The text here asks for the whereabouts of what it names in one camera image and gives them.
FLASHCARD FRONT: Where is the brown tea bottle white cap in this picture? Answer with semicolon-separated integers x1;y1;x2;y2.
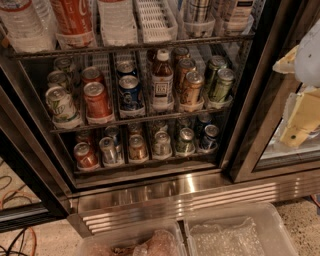
151;49;174;111

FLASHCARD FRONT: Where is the bottom blue can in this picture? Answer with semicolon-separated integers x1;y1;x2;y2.
199;124;219;152

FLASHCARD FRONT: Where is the rear red soda can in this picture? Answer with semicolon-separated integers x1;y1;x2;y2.
81;66;105;85

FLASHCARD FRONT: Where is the clear plastic bin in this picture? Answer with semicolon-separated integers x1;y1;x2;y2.
184;203;299;256
73;220;187;256

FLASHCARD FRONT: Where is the orange cable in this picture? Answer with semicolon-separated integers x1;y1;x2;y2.
0;188;38;256

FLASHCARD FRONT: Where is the left clear plastic bin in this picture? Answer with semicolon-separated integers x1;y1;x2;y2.
73;220;187;256

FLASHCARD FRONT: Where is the front green ginger ale can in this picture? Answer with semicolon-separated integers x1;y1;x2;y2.
207;68;235;109

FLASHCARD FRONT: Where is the right clear plastic bin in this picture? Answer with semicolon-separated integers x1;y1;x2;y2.
184;203;299;256

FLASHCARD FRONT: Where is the bottom green can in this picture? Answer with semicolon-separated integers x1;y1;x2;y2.
175;127;195;156

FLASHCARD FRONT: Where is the rear green ginger ale can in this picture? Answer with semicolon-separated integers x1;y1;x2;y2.
204;55;228;92

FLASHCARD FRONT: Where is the bottom pale can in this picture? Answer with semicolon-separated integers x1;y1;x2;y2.
153;131;172;159

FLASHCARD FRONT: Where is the bottom silver can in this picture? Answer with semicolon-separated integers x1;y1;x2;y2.
99;137;123;167

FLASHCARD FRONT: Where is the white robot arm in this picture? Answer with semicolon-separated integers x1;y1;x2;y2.
272;20;320;148

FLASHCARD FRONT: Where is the white label bottle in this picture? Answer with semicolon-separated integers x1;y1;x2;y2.
213;0;254;36

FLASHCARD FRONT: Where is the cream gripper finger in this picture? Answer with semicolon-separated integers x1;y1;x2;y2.
280;87;320;148
272;45;298;74

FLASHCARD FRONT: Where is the front blue pepsi can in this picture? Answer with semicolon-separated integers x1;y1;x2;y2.
118;75;145;118

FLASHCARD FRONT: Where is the steel fridge base grille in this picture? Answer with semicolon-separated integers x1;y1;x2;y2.
67;169;320;237

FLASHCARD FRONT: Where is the middle 7up can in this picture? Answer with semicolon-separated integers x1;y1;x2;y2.
47;70;70;91

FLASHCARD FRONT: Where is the glass fridge door right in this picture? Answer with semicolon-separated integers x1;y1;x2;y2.
221;0;320;183

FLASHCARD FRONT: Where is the blue pepsi can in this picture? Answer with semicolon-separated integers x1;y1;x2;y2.
116;61;137;78
118;75;145;118

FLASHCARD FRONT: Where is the striped tall can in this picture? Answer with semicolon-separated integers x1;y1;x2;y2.
183;0;215;38

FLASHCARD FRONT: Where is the front green 7up can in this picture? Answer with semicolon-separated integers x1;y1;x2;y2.
45;86;82;129

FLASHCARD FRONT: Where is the red coca-cola bottle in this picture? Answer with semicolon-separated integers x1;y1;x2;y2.
50;0;96;50

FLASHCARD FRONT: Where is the bottom gold can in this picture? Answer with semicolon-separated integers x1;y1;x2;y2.
129;135;149;163

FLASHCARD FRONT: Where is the red soda can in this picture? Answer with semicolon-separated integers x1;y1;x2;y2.
83;82;113;124
73;142;99;171
81;66;105;85

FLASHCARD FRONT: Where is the front red soda can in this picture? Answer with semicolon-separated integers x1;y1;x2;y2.
83;82;113;124

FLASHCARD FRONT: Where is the rear blue pepsi can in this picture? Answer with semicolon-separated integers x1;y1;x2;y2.
116;61;137;78

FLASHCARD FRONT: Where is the rear gold soda can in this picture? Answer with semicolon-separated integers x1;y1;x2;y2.
175;58;197;93

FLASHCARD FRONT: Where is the gold soda can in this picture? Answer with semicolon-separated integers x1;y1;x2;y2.
175;58;197;93
179;71;204;112

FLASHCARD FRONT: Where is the green ginger ale can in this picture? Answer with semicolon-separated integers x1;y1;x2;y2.
204;55;228;92
207;68;235;109

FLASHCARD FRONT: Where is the empty white shelf tray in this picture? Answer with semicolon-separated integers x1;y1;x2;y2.
134;0;178;43

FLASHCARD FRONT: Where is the bottom red soda can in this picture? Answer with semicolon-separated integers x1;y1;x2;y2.
73;142;99;171

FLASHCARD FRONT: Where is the clear water bottle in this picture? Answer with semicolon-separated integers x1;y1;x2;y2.
0;0;56;53

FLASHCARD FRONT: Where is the clear bottle red label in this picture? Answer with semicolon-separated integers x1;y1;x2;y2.
97;0;138;46

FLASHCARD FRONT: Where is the front gold soda can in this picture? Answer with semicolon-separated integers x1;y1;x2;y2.
179;71;204;112

